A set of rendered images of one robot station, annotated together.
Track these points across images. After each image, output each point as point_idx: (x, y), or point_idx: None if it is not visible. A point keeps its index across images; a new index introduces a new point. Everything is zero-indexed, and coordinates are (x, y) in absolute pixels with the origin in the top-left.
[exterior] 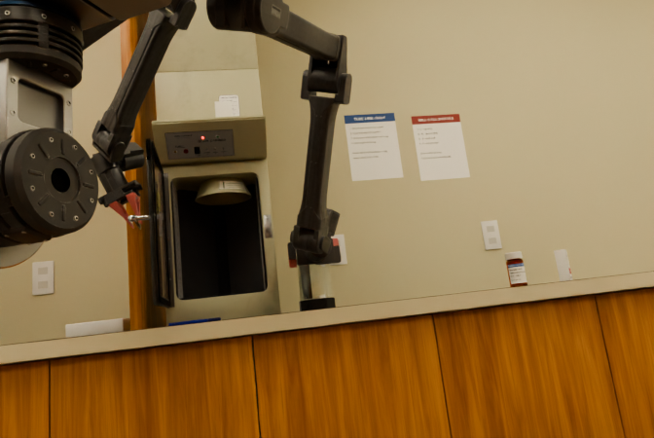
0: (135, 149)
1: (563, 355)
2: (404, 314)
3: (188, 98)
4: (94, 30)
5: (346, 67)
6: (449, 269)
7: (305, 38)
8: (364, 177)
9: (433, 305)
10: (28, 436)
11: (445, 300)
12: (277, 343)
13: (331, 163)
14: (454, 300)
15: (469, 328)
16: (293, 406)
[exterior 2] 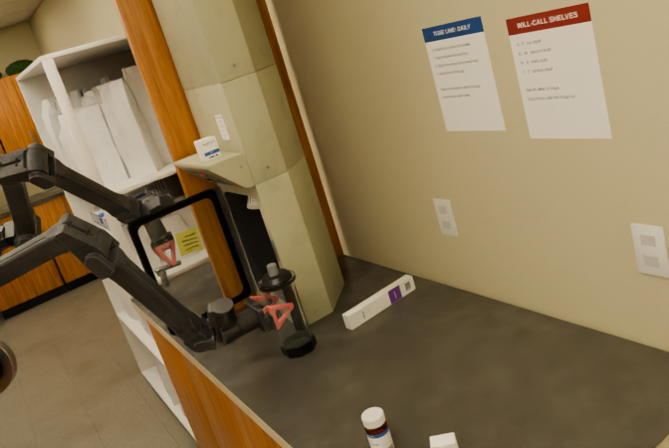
0: (153, 207)
1: None
2: (261, 427)
3: (203, 117)
4: (18, 211)
5: (91, 245)
6: (580, 281)
7: (8, 277)
8: (459, 126)
9: (273, 435)
10: (184, 367)
11: (278, 438)
12: None
13: (421, 103)
14: (283, 443)
15: None
16: (248, 433)
